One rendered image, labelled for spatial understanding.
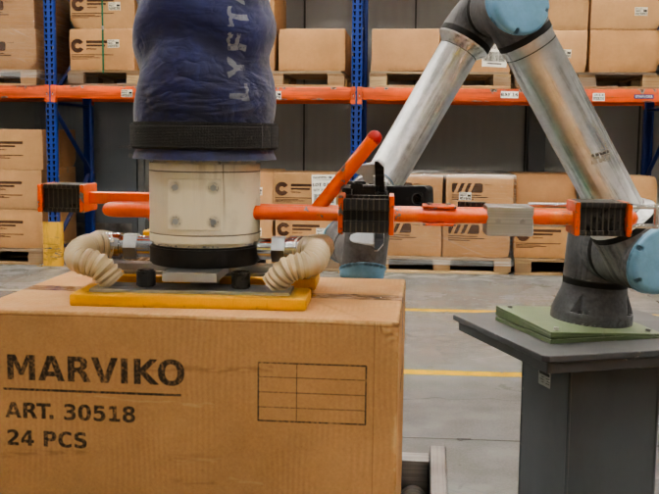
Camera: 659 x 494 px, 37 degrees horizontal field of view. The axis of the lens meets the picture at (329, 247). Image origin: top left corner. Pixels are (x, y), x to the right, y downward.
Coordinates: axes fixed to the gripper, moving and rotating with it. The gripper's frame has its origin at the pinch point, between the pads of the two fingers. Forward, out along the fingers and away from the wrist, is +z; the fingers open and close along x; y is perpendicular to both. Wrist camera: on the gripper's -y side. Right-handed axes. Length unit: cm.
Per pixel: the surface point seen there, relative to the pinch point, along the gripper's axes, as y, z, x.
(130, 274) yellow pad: 40.2, 9.3, -10.6
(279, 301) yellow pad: 13.7, 28.5, -11.4
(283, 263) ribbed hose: 13.5, 25.5, -6.3
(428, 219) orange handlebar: -7.3, 16.8, -0.7
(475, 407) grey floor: -39, -265, -110
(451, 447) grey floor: -25, -207, -109
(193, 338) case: 25.0, 33.8, -15.7
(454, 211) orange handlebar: -11.3, 16.5, 0.5
